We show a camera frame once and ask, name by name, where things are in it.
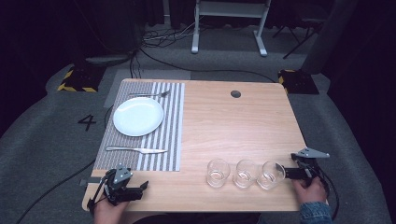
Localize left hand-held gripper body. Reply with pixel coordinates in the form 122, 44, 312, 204
104, 165, 145, 206

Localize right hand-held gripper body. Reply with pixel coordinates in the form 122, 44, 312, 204
290, 147, 331, 189

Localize clear drinking glass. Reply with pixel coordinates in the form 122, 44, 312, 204
205, 158, 232, 189
233, 159, 260, 189
256, 161, 287, 191

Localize person's right hand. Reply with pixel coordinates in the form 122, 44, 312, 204
291, 176, 329, 207

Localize person's left hand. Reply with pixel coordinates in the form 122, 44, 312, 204
92, 199, 131, 224

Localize silver table knife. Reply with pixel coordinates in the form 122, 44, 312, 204
105, 146, 169, 155

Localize grey tape strip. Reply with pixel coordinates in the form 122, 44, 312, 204
78, 176, 103, 188

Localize white round plate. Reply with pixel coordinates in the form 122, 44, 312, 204
112, 96, 165, 138

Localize grey striped placemat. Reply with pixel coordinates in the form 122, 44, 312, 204
92, 80, 186, 173

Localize silver fork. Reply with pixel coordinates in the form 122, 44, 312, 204
128, 90, 172, 98

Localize grey pillar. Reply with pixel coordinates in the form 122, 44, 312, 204
300, 0, 360, 76

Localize black tripod stand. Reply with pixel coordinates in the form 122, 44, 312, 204
272, 12, 326, 60

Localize left hand-held gripper black cable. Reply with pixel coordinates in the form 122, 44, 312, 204
86, 174, 114, 214

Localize hand-held gripper black cable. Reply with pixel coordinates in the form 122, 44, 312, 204
317, 164, 341, 221
86, 174, 114, 214

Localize right hand-held gripper black cable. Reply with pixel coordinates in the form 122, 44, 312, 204
317, 164, 341, 221

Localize long black floor cable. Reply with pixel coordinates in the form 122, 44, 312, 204
14, 159, 97, 224

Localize black base plate hazard stripes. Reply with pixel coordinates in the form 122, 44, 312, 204
57, 64, 107, 93
277, 68, 320, 95

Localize bundle of floor cables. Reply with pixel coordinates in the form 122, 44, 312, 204
141, 18, 202, 49

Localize white metal stand frame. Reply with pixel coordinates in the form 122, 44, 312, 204
191, 0, 273, 58

